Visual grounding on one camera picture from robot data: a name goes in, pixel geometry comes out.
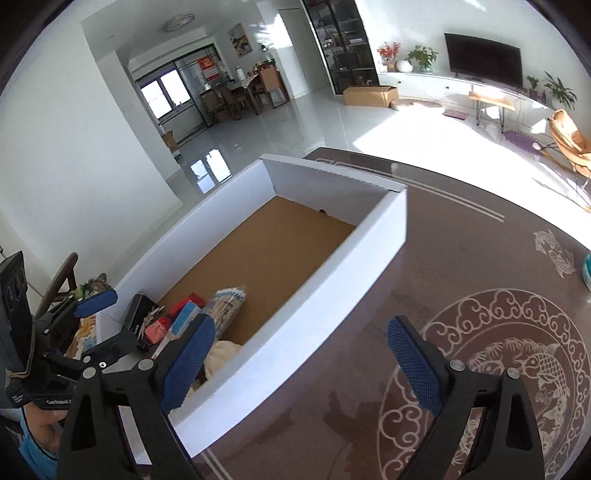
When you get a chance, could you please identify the black flat television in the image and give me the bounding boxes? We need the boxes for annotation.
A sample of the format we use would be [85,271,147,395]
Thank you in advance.
[444,32,525,88]

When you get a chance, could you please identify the dark glass display cabinet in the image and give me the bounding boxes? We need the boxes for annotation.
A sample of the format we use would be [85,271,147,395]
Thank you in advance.
[302,0,382,95]

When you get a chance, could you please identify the white television cabinet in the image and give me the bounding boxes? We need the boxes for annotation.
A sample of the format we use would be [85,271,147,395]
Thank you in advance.
[376,69,555,112]

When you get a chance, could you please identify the person's left hand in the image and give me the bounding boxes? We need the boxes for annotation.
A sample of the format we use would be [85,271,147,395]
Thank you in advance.
[21,406,70,455]

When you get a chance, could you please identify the green potted plant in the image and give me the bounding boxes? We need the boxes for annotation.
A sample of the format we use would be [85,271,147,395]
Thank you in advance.
[406,45,438,73]

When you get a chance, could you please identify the black printed carton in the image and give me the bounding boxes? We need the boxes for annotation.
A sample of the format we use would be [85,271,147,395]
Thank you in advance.
[121,293,160,342]

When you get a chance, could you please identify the orange lounge chair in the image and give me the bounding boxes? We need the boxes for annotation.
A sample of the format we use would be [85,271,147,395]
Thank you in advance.
[549,108,591,178]

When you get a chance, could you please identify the white board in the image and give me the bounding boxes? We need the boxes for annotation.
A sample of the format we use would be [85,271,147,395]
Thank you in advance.
[95,154,409,467]

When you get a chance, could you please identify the brown cardboard box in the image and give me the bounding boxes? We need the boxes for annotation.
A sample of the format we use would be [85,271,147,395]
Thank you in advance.
[342,84,399,108]

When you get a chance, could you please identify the wooden dining table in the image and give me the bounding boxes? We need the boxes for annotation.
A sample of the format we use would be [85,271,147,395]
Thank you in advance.
[231,69,289,116]

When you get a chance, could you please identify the red door poster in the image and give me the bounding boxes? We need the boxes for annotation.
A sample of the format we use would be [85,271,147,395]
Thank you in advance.
[198,56,220,83]

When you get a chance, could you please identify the clear bag of cotton swabs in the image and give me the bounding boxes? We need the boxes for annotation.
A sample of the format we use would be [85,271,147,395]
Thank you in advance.
[203,285,247,340]

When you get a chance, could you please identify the red packet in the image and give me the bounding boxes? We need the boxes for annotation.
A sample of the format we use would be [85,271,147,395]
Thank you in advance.
[144,299,192,346]

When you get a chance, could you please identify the large leafy potted plant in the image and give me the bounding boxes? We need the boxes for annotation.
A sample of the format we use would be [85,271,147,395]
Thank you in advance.
[542,71,578,109]

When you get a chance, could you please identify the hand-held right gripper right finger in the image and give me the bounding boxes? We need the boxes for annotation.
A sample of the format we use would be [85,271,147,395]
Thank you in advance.
[387,315,548,480]

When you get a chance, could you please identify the dark wooden chair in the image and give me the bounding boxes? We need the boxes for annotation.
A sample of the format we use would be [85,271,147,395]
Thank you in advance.
[37,253,79,319]

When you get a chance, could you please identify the red flowers in pot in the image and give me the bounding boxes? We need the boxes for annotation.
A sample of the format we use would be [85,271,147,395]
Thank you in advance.
[377,41,402,72]

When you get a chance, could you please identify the round beige floor cushion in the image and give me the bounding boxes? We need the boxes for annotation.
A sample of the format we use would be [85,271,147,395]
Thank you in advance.
[392,98,444,112]

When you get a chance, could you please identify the framed wall picture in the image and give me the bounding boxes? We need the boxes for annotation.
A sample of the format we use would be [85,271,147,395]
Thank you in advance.
[228,23,252,58]

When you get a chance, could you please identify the wooden bench with metal legs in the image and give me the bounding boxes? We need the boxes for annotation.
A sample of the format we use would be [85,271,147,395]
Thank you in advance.
[468,90,515,134]

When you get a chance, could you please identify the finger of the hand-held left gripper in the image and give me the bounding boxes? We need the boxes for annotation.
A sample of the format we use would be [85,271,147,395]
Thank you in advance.
[44,332,149,372]
[34,288,118,342]

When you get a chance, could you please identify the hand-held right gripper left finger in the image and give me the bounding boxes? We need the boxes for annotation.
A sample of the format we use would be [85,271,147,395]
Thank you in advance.
[55,313,218,480]

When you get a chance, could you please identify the white door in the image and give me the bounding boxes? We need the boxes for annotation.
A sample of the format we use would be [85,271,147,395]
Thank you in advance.
[277,8,319,100]

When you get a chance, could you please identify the cream knit glove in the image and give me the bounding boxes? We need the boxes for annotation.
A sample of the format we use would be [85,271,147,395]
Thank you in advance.
[203,340,243,379]

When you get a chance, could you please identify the purple floor cushion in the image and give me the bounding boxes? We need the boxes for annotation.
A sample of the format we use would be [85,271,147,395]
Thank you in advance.
[502,130,543,152]

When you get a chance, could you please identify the person's left forearm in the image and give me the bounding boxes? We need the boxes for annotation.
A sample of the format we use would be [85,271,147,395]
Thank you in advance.
[21,431,58,480]

